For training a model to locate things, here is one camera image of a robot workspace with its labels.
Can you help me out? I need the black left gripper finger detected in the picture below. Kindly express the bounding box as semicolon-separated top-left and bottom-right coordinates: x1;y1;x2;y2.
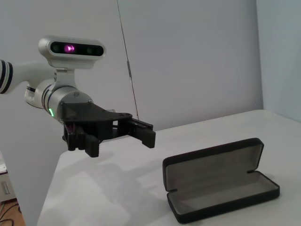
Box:
118;118;157;149
85;135;102;158

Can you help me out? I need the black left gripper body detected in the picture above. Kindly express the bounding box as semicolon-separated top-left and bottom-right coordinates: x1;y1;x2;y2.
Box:
58;101;133;152

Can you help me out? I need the black glasses case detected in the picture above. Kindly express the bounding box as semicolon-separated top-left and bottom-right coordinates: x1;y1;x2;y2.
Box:
162;137;281;224

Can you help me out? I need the white cabinet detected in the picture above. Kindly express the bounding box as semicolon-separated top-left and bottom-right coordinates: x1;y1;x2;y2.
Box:
0;150;18;204

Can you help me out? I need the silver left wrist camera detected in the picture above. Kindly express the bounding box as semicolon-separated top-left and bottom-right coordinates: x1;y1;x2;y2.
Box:
38;35;106;90

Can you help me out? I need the black floor cable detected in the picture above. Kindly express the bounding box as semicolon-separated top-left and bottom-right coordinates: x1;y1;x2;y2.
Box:
0;203;23;223

